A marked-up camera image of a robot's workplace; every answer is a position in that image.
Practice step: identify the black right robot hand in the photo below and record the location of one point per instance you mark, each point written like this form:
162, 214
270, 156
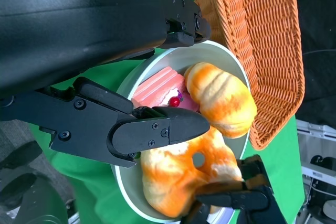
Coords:
249, 200

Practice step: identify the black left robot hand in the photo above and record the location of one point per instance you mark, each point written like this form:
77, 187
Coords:
65, 24

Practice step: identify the oblong orange bread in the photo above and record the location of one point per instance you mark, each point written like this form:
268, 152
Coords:
223, 98

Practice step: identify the salmon pink cake slice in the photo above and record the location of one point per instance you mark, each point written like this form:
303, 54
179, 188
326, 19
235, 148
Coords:
157, 87

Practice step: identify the magenta pink cake slice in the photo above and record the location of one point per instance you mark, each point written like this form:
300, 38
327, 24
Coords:
190, 103

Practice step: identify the pale green bowl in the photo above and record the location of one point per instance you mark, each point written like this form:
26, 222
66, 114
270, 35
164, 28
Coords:
199, 53

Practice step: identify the orange wicker basket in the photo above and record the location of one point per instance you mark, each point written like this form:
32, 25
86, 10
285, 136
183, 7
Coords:
270, 51

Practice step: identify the white equipment rack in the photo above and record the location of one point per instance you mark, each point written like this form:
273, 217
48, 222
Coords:
320, 155

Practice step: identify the green tablecloth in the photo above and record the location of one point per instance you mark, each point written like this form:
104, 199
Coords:
86, 190

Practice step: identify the black backdrop curtain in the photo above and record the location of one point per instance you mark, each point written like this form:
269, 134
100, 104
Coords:
320, 11

